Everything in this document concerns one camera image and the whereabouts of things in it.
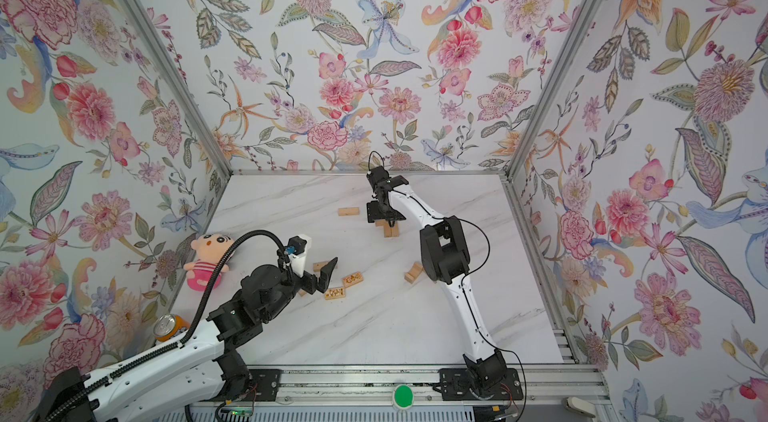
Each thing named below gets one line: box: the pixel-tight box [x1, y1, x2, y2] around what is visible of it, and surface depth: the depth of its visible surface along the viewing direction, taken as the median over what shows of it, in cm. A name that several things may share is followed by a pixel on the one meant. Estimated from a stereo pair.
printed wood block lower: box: [324, 287, 346, 300], surface depth 90 cm
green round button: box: [392, 384, 415, 410], surface depth 66 cm
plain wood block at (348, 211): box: [338, 207, 360, 216], surface depth 112 cm
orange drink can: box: [153, 314, 190, 342], surface depth 75 cm
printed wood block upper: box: [342, 272, 364, 288], surface depth 93 cm
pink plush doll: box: [183, 233, 235, 292], surface depth 91 cm
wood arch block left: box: [404, 262, 424, 284], surface depth 94 cm
